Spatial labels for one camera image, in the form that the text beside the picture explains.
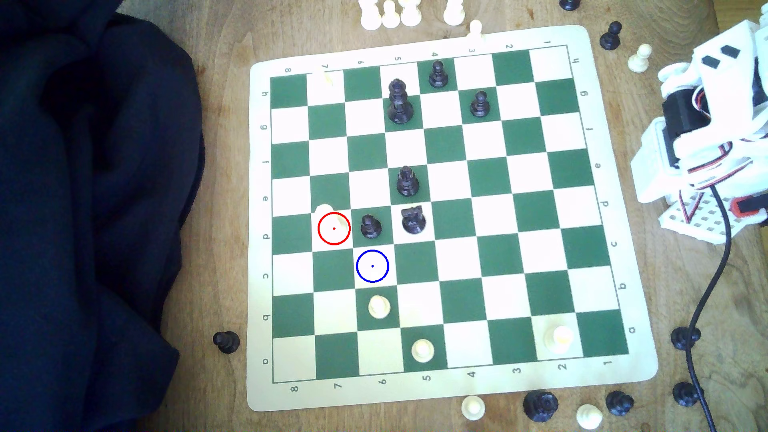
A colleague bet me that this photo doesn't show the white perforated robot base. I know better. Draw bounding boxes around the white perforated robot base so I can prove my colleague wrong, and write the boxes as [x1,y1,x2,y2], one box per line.
[659,191,768,245]

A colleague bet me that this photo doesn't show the black chess knight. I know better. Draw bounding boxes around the black chess knight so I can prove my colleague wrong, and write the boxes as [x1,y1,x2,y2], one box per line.
[401,204,427,235]

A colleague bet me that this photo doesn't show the black chess bishop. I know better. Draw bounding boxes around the black chess bishop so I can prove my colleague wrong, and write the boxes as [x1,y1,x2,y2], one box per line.
[396,166,421,198]

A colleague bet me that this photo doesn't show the tall black chess queen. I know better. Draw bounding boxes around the tall black chess queen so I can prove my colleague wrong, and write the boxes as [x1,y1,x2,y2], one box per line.
[387,78,415,125]

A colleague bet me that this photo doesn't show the green white chess mat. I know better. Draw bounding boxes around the green white chess mat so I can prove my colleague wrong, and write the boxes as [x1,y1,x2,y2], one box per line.
[245,24,660,413]

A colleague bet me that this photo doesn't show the large black chess piece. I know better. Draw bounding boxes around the large black chess piece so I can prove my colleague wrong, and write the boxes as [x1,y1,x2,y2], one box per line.
[522,390,559,423]

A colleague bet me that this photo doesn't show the dark navy cloth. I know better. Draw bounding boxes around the dark navy cloth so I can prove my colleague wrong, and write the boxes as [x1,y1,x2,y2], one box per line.
[0,0,206,432]

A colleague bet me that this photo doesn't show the red black table clamp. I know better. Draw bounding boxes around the red black table clamp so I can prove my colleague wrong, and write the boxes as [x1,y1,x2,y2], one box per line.
[730,196,768,228]

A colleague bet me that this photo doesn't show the black power cable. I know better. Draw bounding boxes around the black power cable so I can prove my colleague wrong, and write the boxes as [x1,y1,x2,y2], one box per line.
[683,185,734,432]

